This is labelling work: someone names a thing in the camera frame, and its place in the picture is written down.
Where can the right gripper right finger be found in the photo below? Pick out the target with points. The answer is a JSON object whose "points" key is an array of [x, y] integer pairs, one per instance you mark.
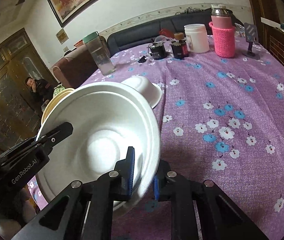
{"points": [[201, 210]]}

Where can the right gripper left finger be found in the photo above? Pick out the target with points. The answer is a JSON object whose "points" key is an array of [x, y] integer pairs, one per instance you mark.
{"points": [[84, 210]]}

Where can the large white foam bowl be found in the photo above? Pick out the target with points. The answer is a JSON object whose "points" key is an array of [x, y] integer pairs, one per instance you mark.
{"points": [[107, 118]]}

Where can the cream plastic bowl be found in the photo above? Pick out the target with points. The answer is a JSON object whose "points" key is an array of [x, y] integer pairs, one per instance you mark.
{"points": [[57, 98]]}

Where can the small white foam bowl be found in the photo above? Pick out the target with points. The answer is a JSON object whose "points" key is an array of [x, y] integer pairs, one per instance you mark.
{"points": [[150, 91]]}

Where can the white gloved left hand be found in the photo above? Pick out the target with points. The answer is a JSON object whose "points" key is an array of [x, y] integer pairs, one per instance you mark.
{"points": [[9, 227]]}

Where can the wooden door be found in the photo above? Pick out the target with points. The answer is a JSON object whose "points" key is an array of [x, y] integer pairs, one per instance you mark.
{"points": [[20, 111]]}

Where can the seated man in black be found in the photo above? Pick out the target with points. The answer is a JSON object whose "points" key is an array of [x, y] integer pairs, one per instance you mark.
{"points": [[41, 90]]}

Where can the brown armchair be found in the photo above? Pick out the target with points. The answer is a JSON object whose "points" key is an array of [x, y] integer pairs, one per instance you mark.
{"points": [[74, 68]]}

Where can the black binder clip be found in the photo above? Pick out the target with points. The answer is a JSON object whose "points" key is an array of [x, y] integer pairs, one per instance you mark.
{"points": [[142, 59]]}

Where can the black red jar cork lid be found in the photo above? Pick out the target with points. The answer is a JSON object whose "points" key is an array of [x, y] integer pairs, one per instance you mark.
{"points": [[179, 46]]}

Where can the clear bottle green lid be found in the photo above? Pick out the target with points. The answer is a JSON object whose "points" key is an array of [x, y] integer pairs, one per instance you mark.
{"points": [[99, 53]]}

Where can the black round tin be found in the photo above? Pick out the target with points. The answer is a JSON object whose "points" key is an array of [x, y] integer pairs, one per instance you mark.
{"points": [[157, 51]]}

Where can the white plastic jar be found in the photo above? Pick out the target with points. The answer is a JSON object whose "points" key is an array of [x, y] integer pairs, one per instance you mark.
{"points": [[196, 38]]}

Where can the pink knit-sleeved thermos bottle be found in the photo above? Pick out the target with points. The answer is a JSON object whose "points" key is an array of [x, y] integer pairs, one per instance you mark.
{"points": [[223, 31]]}

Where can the black phone stand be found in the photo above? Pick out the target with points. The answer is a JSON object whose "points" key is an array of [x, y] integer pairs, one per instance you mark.
{"points": [[251, 36]]}

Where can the black leather sofa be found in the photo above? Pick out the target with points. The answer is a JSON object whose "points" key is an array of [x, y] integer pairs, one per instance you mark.
{"points": [[145, 32]]}

